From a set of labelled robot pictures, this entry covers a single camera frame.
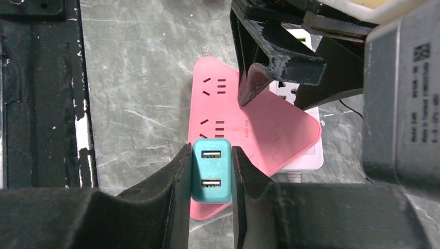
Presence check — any teal cube adapter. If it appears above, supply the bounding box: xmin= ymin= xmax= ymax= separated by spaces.
xmin=191 ymin=139 xmax=232 ymax=204

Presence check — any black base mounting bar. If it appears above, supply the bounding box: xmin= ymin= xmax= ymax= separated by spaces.
xmin=1 ymin=1 xmax=98 ymax=188

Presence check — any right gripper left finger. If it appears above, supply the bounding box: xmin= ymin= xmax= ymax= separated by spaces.
xmin=1 ymin=144 xmax=192 ymax=248

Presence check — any pink triangular power strip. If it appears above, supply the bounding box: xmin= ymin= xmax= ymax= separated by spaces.
xmin=187 ymin=56 xmax=323 ymax=222

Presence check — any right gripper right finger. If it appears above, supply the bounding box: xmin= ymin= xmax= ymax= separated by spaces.
xmin=232 ymin=146 xmax=432 ymax=248

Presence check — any white power strip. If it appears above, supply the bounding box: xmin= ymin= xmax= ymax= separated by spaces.
xmin=268 ymin=29 xmax=324 ymax=184

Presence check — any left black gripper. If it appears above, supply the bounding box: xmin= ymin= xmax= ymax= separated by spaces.
xmin=230 ymin=1 xmax=377 ymax=110

